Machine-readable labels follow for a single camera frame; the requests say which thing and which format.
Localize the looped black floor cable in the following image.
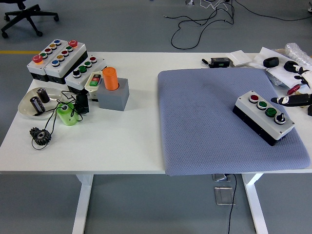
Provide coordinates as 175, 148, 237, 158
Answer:
163, 0, 236, 49

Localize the white foam sheet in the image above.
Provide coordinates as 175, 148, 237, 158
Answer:
248, 46, 312, 89

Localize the shallow silver dish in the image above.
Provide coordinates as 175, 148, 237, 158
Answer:
18, 87, 64, 120

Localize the grey four-control button box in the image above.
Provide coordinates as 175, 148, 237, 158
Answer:
232, 90, 295, 147
65, 55, 108, 95

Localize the brass valve with red handle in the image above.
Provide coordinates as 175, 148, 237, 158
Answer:
287, 84, 303, 96

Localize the long black floor cable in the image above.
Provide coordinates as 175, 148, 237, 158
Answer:
234, 0, 312, 21

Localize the white table leg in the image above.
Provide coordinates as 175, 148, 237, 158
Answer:
241, 173, 269, 234
72, 174, 95, 234

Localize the grey five-button emergency stop box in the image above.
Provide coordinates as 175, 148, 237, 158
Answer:
26, 39, 64, 82
43, 39, 88, 85

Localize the orange cylinder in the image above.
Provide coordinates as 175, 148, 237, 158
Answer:
101, 67, 120, 91

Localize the white floor cable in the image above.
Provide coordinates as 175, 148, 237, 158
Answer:
199, 0, 234, 12

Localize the white wall switch plate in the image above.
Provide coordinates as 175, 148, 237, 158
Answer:
225, 50, 253, 67

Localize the thin black cord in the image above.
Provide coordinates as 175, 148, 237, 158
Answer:
31, 90, 85, 151

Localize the grey-blue textured mat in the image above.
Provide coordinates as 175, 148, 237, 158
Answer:
157, 67, 312, 176

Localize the metal floor socket plate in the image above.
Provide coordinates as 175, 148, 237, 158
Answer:
212, 173, 232, 182
214, 186, 236, 206

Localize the cream red-green switch box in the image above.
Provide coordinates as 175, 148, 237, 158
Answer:
84, 71, 104, 101

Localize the black metal gear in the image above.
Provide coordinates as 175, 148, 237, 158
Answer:
29, 127, 53, 147

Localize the black power cable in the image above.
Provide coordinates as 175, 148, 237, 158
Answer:
228, 173, 237, 234

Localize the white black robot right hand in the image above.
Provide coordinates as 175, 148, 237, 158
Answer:
271, 64, 312, 116

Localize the green plastic cylinder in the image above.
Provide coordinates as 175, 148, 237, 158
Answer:
56, 102, 80, 127

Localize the black office chair base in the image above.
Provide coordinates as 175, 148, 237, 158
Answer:
0, 0, 60, 39

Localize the grey square block holder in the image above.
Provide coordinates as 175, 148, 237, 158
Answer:
97, 78, 130, 112

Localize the black device with green label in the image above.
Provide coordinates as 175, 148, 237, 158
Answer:
210, 57, 231, 68

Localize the black cylindrical capacitor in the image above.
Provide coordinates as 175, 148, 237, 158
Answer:
36, 88, 51, 104
29, 97, 46, 115

